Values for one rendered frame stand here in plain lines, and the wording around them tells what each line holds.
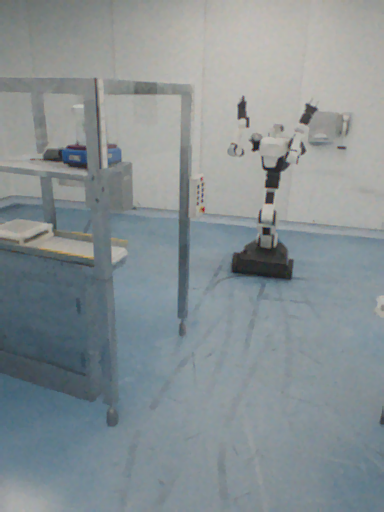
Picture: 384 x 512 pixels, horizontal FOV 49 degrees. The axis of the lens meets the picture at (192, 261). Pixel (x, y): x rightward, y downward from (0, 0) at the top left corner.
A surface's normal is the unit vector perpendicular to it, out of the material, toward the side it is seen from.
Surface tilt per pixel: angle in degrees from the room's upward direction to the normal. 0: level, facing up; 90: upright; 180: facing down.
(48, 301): 90
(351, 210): 90
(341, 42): 90
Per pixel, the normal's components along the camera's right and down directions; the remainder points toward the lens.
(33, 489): 0.03, -0.93
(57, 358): -0.36, 0.34
